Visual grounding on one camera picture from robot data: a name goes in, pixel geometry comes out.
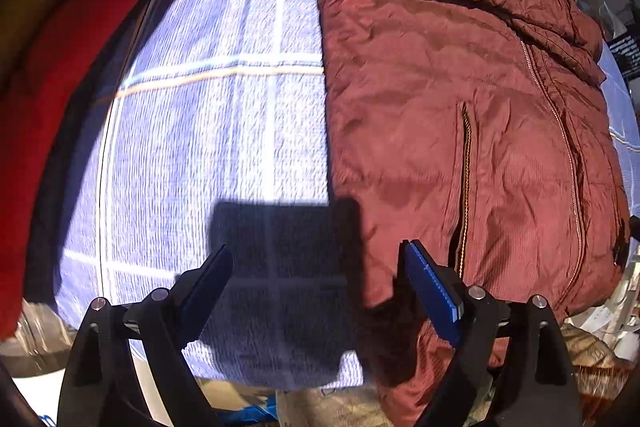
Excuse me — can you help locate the brown woven mat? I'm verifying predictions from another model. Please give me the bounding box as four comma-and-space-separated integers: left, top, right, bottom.
560, 322, 633, 423

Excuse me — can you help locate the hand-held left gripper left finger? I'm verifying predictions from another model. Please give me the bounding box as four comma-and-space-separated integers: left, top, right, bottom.
57, 244, 234, 427

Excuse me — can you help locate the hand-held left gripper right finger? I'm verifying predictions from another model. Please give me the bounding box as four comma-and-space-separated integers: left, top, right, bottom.
400, 239, 583, 427

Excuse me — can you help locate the beige floral cloth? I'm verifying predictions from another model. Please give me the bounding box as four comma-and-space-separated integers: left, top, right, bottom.
275, 384, 391, 427

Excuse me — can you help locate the maroon quilted jacket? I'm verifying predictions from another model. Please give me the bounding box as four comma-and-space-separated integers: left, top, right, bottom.
295, 0, 632, 427

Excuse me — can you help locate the red padded garment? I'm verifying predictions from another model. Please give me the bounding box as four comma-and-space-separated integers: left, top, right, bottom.
0, 0, 221, 340

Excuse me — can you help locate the blue checked blanket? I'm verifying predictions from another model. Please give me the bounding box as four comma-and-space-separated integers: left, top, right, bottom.
52, 0, 640, 390

